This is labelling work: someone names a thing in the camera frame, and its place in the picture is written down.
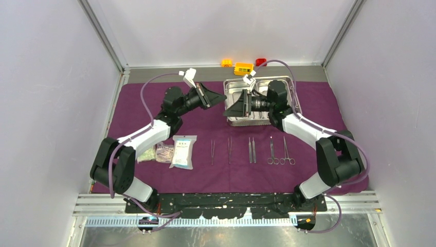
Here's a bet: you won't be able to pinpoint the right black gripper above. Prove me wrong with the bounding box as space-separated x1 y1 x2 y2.
223 90 275 118

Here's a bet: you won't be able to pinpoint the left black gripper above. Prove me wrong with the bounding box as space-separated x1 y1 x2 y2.
176 82 226 117

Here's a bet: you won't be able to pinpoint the steel instrument tray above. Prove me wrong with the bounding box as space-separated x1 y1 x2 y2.
223 76 302 127

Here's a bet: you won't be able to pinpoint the steel tweezers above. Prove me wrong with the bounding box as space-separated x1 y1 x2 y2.
211 139 215 165
227 137 232 164

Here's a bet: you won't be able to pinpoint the orange yellow toy block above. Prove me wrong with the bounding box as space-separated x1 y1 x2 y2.
233 62 254 76

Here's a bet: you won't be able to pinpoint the purple cloth wrap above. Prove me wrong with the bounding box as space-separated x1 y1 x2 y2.
108 81 347 193

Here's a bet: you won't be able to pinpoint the white sterile pouch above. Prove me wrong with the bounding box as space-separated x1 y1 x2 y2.
169 135 197 170

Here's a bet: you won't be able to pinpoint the steel surgical scissors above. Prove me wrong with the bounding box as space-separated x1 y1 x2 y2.
267 136 279 165
279 137 296 165

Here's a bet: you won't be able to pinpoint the pink clear packet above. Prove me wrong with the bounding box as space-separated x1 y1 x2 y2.
155 142 175 164

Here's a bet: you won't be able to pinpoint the green packet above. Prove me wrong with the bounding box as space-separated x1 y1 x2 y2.
137 146 156 163

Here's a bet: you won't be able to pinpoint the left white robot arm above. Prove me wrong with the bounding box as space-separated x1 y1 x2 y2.
90 83 227 213

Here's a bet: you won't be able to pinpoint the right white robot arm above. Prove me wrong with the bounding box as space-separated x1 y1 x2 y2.
223 80 365 211

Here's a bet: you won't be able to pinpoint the small orange block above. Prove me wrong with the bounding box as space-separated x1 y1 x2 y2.
221 59 233 67

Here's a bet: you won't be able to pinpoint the red block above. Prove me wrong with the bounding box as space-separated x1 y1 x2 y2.
255 58 267 66

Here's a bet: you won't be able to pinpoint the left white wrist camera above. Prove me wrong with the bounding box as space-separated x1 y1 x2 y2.
178 68 196 88

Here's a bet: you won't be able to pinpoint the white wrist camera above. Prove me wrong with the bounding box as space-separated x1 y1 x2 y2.
243 70 256 92
178 68 196 88

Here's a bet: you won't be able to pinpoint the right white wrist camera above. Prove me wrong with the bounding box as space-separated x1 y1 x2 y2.
243 70 256 92

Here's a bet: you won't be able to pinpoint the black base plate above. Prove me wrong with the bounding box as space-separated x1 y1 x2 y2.
125 192 327 219

